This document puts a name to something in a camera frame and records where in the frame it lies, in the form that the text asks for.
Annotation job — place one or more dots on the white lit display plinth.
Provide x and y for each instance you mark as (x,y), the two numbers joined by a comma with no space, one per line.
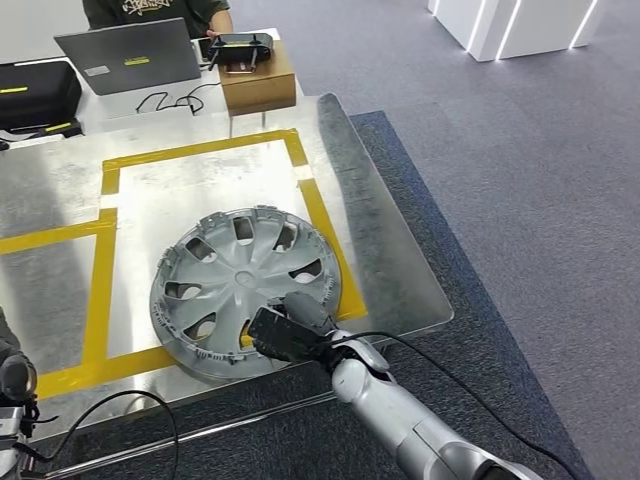
(545,26)
(455,26)

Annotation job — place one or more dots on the black flat device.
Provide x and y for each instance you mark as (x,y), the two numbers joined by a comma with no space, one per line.
(55,128)

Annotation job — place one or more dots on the brown cardboard box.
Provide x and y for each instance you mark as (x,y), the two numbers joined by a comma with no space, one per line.
(257,89)

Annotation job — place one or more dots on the black equipment case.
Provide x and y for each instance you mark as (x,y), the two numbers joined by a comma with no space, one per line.
(40,96)

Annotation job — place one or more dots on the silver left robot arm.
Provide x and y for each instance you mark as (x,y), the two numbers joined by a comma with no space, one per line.
(10,430)

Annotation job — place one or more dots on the person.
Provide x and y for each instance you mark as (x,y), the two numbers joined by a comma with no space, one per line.
(195,13)

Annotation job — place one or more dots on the black device with antennas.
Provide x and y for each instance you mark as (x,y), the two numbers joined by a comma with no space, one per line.
(240,48)

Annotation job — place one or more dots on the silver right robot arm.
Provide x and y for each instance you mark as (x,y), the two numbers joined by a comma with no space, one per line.
(400,424)

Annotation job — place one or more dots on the grey plastic wheel cover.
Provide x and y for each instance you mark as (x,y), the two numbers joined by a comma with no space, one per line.
(235,272)

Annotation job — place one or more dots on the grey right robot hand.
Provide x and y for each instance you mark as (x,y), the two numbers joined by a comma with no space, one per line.
(285,334)

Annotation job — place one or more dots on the grey laptop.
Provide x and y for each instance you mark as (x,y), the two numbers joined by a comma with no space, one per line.
(130,60)

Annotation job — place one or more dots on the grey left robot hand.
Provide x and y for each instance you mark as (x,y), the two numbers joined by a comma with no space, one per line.
(15,381)

